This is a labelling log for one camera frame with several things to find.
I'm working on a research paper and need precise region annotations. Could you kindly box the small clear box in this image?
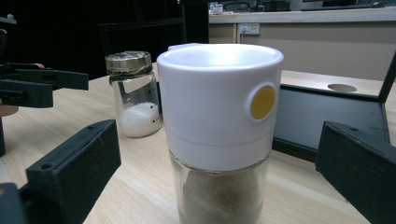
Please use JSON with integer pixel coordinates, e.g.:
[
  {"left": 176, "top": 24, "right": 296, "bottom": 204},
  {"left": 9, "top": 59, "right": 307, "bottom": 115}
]
[{"left": 208, "top": 2, "right": 225, "bottom": 15}]

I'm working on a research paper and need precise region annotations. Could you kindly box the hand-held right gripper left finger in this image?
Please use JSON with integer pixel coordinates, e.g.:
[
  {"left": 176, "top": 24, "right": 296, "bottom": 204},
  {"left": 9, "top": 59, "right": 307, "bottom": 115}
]
[{"left": 18, "top": 119, "right": 122, "bottom": 224}]

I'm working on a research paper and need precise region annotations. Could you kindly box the glass salt jar metal lid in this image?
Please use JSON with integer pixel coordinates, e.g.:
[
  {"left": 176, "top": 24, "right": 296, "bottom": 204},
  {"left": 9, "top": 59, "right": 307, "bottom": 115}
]
[{"left": 105, "top": 50, "right": 163, "bottom": 139}]

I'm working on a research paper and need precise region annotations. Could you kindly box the white lid seasoning jar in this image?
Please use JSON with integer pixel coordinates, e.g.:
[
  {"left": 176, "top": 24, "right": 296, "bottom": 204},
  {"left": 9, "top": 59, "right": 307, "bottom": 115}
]
[{"left": 156, "top": 42, "right": 285, "bottom": 224}]

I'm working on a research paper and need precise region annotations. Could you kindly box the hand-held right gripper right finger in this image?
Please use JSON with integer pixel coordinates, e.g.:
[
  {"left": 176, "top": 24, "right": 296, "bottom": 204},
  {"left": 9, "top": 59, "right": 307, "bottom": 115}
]
[{"left": 315, "top": 120, "right": 396, "bottom": 224}]

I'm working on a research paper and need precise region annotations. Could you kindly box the white wall socket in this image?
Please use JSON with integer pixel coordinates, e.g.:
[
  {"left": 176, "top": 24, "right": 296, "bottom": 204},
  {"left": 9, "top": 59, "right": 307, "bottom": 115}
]
[{"left": 237, "top": 22, "right": 261, "bottom": 35}]

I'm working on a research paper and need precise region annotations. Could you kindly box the round desk cable grommet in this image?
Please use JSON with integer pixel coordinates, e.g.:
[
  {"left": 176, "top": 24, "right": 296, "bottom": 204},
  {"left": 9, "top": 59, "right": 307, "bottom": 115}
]
[{"left": 327, "top": 83, "right": 358, "bottom": 93}]

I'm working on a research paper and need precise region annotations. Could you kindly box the black metal rack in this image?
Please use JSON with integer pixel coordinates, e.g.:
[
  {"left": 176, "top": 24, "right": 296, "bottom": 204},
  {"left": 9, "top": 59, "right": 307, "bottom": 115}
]
[{"left": 272, "top": 50, "right": 396, "bottom": 164}]

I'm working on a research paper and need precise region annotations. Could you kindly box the dark keyboard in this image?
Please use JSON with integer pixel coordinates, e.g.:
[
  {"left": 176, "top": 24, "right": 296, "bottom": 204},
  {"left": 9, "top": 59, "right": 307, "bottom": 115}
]
[{"left": 300, "top": 1, "right": 389, "bottom": 12}]

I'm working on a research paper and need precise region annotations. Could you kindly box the pale counter ledge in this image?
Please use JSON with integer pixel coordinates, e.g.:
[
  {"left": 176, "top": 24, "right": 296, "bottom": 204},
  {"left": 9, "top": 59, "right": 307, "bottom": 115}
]
[{"left": 208, "top": 7, "right": 396, "bottom": 24}]

